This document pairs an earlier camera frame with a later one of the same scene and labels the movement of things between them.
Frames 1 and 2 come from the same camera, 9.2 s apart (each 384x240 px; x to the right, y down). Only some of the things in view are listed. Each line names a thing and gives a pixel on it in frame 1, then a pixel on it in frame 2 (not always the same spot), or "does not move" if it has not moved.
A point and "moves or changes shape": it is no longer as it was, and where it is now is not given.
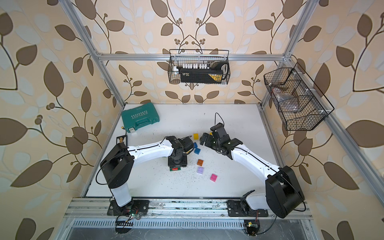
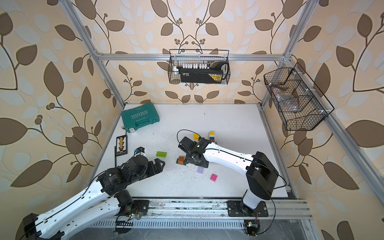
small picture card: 122,139 does not move
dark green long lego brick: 175,169 moves or changes shape
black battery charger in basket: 212,72 does not move
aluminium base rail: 166,213 does not move
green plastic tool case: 136,117 does not move
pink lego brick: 213,177 does not move
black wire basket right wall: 300,104 does not move
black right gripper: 208,143 to 188,159
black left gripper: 174,164 to 151,166
